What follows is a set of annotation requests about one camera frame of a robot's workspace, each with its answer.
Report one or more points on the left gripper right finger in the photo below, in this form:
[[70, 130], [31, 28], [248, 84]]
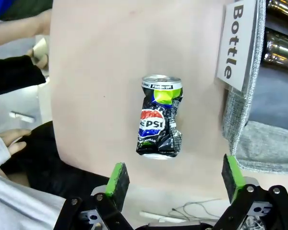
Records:
[[232, 179]]

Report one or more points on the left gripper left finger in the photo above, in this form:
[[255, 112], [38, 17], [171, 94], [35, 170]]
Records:
[[117, 184]]

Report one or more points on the crushed black Pepsi can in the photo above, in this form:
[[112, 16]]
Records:
[[156, 119]]

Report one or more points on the person bare forearm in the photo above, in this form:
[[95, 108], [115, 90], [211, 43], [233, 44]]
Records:
[[16, 30]]

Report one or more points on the black sleeved forearm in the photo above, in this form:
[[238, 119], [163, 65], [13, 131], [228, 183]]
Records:
[[12, 74]]

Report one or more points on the grey fabric basket with label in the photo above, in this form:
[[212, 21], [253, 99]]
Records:
[[259, 143]]

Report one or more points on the person bare hand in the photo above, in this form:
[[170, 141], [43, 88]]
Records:
[[12, 136]]

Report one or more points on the white stick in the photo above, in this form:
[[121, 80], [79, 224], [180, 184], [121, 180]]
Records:
[[158, 215]]

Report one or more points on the black trousers leg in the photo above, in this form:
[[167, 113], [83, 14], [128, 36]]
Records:
[[43, 163]]

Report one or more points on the small white bar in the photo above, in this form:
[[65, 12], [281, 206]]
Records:
[[21, 116]]

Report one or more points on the white paper label card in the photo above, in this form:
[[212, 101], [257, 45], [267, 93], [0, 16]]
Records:
[[235, 40]]

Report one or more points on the cardboard tube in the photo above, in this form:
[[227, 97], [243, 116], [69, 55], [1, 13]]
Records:
[[39, 51]]

